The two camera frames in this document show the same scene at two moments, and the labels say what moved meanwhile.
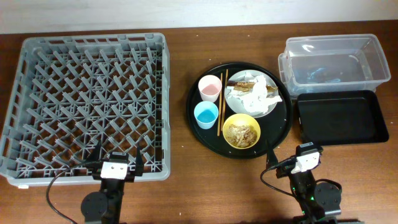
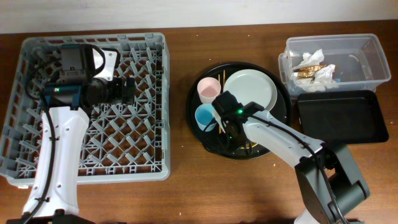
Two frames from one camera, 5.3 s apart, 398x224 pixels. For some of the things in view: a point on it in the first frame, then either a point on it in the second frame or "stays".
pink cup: (209, 86) stays
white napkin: (257, 99) → (323, 78)
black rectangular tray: (328, 117) stays
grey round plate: (251, 93) stays
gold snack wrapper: (249, 86) → (308, 71)
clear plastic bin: (333, 63) stays
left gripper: (138, 170) → (120, 84)
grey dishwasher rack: (73, 93) stays
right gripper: (283, 171) → (224, 101)
